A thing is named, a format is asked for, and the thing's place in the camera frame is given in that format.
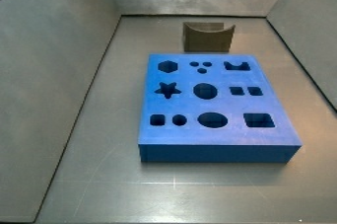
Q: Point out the blue shape sorter board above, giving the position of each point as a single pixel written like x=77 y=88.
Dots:
x=211 y=111

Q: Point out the dark curved fixture block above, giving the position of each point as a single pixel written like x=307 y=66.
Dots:
x=207 y=37

